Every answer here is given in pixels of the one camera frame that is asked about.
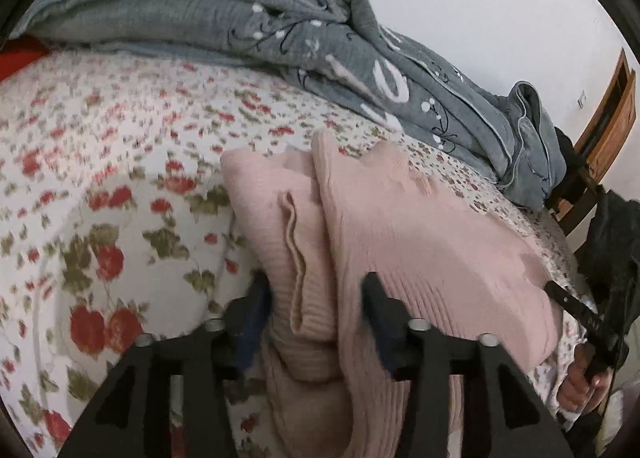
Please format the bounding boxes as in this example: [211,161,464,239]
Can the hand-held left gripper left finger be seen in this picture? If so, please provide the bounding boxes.
[59,270,273,458]

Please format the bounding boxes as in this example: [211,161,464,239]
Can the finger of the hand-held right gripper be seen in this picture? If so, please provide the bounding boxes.
[542,279,630,380]

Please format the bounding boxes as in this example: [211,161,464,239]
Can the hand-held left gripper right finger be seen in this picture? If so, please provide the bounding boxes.
[361,272,576,458]

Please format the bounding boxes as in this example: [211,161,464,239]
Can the pink knitted sweater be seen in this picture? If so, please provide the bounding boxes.
[220,130,566,458]

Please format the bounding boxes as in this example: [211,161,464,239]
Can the person's right hand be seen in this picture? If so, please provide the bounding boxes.
[556,342,617,415]

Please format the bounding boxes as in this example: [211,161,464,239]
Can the black jacket with white logo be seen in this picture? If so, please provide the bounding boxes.
[575,189,640,339]

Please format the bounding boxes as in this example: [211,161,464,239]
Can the wooden door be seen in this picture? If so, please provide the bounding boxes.
[574,48,640,179]

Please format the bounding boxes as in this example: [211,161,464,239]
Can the floral bed sheet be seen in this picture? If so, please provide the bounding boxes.
[0,50,603,458]

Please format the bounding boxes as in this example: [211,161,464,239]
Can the grey floral quilt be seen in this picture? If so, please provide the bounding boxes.
[10,0,568,211]

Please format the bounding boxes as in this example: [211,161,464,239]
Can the red pillow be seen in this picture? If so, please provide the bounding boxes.
[0,36,51,84]

